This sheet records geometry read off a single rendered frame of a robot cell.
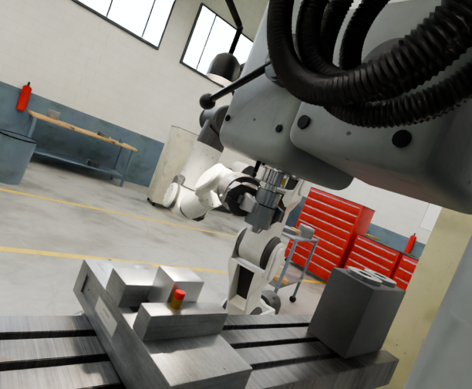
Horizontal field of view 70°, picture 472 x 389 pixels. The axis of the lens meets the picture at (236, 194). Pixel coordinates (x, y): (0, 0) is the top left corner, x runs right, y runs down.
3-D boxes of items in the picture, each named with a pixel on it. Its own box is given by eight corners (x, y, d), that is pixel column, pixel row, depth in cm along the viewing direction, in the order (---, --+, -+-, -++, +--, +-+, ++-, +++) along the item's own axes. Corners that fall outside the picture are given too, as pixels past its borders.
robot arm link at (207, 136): (190, 139, 111) (208, 101, 111) (213, 150, 116) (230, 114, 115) (201, 141, 101) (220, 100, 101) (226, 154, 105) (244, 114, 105)
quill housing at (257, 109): (207, 141, 61) (271, -32, 59) (280, 172, 75) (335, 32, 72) (278, 164, 47) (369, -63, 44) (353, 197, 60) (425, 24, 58)
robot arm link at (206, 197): (212, 179, 77) (187, 194, 88) (241, 201, 80) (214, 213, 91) (223, 158, 80) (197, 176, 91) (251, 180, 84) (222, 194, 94)
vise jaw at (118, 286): (104, 288, 57) (112, 266, 56) (177, 289, 67) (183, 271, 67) (117, 307, 52) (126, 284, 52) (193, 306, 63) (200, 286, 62)
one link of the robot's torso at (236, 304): (230, 309, 164) (251, 221, 148) (265, 333, 154) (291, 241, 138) (210, 325, 151) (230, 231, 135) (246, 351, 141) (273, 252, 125)
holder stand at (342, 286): (305, 329, 90) (334, 262, 89) (345, 326, 105) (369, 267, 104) (344, 360, 82) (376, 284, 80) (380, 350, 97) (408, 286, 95)
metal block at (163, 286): (146, 299, 55) (159, 265, 55) (176, 299, 59) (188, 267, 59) (161, 316, 51) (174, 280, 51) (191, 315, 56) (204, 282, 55)
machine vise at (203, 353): (71, 290, 66) (89, 238, 65) (139, 291, 76) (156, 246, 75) (150, 438, 40) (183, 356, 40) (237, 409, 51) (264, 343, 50)
